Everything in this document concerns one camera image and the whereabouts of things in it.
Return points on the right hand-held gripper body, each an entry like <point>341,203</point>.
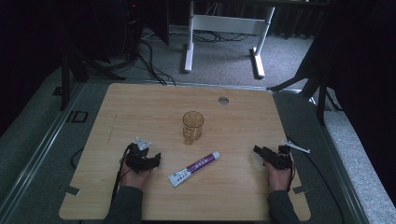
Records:
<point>278,158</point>

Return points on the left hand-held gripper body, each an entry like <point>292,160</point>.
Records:
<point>137,160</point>

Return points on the white and purple toothpaste tube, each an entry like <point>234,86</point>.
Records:
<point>194,168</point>

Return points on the person's left hand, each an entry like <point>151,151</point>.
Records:
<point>132,178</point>

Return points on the person's right hand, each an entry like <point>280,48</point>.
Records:
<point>278,180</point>

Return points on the grey tape piece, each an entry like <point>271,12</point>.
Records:
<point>69,189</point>
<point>300,189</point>

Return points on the black metal stand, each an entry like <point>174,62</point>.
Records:
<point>314,84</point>
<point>73,71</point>

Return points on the white desk frame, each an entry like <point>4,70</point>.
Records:
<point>227,24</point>

